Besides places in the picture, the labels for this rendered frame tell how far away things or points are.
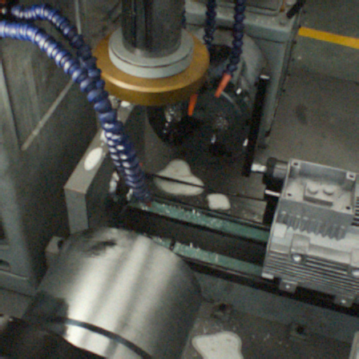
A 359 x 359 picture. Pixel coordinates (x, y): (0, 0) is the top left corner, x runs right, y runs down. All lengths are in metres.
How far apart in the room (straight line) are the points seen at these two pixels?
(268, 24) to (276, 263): 0.57
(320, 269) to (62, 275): 0.44
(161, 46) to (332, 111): 0.95
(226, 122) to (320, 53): 2.27
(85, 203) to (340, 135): 0.89
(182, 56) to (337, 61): 2.57
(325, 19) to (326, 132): 2.14
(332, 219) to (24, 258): 0.57
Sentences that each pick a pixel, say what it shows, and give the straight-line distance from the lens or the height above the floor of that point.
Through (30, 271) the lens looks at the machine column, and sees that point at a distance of 1.19.
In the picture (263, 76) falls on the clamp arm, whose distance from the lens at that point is 1.04.
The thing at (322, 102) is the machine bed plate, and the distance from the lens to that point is 1.76.
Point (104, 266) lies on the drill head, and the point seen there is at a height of 1.16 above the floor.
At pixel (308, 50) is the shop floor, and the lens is 3.45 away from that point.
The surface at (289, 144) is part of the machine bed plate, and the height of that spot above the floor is 0.80.
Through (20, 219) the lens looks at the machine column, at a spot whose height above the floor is 1.05.
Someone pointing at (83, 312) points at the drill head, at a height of 1.16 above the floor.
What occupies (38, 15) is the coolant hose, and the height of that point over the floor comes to 1.44.
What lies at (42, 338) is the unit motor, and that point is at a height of 1.36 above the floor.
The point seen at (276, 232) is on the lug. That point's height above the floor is 1.08.
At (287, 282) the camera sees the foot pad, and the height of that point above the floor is 0.98.
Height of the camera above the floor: 1.86
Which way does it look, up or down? 47 degrees down
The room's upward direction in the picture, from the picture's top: 4 degrees clockwise
